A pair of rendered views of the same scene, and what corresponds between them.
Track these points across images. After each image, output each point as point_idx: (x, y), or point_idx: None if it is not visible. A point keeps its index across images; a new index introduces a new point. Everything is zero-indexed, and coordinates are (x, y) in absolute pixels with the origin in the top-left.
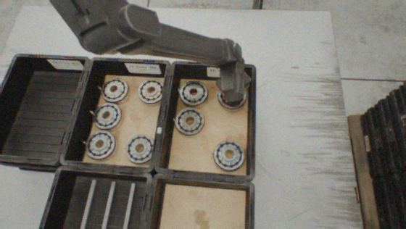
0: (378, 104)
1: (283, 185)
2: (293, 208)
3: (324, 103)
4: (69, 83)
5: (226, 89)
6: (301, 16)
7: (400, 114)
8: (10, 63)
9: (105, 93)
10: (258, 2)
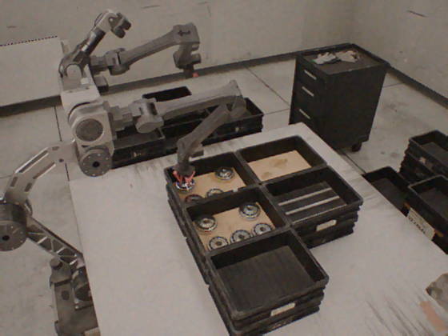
0: None
1: None
2: None
3: (154, 167)
4: (230, 287)
5: (202, 147)
6: (78, 194)
7: (133, 156)
8: (247, 312)
9: None
10: (56, 235)
